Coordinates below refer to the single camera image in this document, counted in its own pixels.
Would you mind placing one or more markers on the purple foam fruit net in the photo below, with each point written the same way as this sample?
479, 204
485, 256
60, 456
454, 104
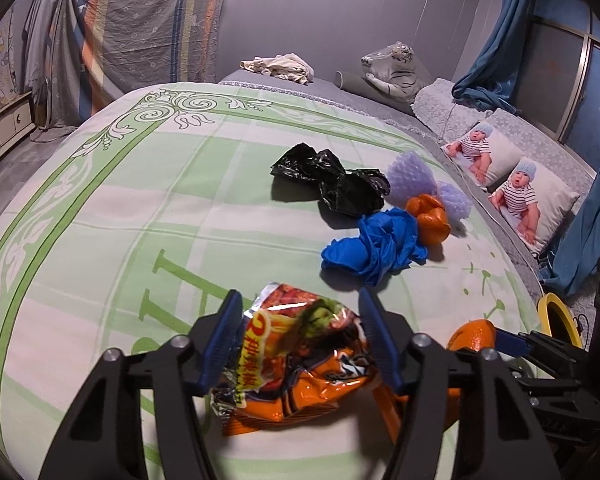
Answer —
410, 177
455, 202

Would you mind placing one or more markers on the baby print pillow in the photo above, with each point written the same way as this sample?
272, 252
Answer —
500, 152
545, 200

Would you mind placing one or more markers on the whole orange fruit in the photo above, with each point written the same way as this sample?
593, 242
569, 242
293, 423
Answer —
472, 335

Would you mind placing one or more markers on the grey lace-trimmed bedspread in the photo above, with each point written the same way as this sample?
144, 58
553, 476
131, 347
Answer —
325, 92

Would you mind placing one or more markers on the beige crumpled clothes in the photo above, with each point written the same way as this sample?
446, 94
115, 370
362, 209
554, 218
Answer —
275, 66

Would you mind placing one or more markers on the low white drawer cabinet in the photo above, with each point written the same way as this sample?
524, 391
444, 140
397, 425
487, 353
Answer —
5, 125

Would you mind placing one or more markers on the pale grey embossed cover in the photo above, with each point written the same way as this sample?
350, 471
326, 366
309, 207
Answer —
440, 100

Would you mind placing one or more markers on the orange snack wrapper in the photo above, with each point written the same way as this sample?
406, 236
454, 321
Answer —
300, 360

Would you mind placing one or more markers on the crumpled blue plastic bag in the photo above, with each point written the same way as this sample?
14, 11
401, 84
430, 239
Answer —
380, 245

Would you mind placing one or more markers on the grey bolster pillow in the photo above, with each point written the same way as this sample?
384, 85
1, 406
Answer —
365, 90

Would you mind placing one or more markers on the white tiger plush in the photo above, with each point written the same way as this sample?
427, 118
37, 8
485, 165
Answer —
395, 72

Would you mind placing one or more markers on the yellow round bin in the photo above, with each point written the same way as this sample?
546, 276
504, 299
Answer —
560, 312

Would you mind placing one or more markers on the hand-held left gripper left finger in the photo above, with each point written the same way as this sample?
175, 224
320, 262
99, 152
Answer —
225, 340

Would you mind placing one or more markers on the striped sheet over wardrobe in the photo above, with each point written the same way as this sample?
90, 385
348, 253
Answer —
145, 30

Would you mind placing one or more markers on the metal frame window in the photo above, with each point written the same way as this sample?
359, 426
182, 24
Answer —
560, 60

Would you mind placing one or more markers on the green patterned blanket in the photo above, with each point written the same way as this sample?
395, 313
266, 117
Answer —
130, 210

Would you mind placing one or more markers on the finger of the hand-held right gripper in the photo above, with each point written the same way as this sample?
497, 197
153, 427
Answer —
512, 342

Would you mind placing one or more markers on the black plastic bag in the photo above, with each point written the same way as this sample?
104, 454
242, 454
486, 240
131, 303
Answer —
340, 185

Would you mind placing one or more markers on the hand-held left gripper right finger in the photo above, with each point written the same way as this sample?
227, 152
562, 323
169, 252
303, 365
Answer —
380, 340

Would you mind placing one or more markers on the hanging grey cloth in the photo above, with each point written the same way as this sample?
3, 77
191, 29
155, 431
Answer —
50, 50

